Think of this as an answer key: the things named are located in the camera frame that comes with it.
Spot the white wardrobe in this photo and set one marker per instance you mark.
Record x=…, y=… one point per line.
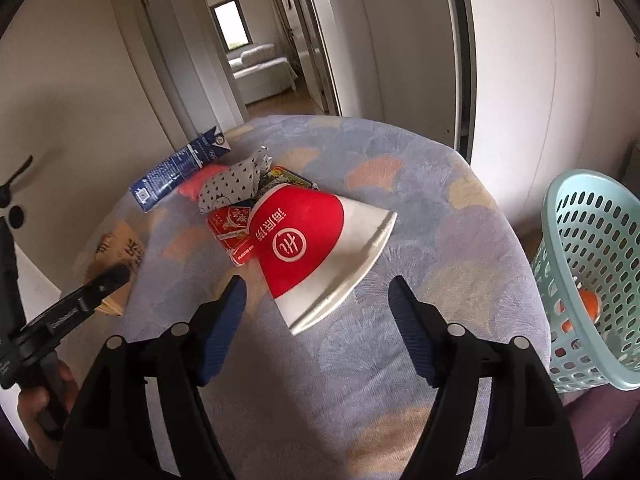
x=555, y=85

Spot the teal plastic laundry basket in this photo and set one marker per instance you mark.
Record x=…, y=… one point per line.
x=590, y=240

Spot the round floral tablecloth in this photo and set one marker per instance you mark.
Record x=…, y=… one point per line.
x=318, y=383

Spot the red white paper cup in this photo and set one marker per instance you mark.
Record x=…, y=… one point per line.
x=314, y=248

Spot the black dotted white paper bag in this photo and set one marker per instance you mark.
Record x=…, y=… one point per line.
x=237, y=183

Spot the red snack packet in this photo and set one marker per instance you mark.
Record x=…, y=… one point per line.
x=229, y=225

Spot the pink bed cover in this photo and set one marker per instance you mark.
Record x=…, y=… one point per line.
x=605, y=422

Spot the pink small packet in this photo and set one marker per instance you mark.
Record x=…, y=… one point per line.
x=191, y=189

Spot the blue white milk carton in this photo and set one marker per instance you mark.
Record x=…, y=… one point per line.
x=176, y=169

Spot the brown paper bag with writing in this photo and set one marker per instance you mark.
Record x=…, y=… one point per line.
x=122, y=245

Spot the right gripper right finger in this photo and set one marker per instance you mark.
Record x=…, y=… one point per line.
x=526, y=436

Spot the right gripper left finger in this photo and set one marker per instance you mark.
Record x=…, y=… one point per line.
x=109, y=434

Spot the person's left hand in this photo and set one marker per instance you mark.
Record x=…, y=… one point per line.
x=31, y=409

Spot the colourful blue snack packet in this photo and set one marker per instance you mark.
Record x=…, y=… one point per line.
x=278, y=175

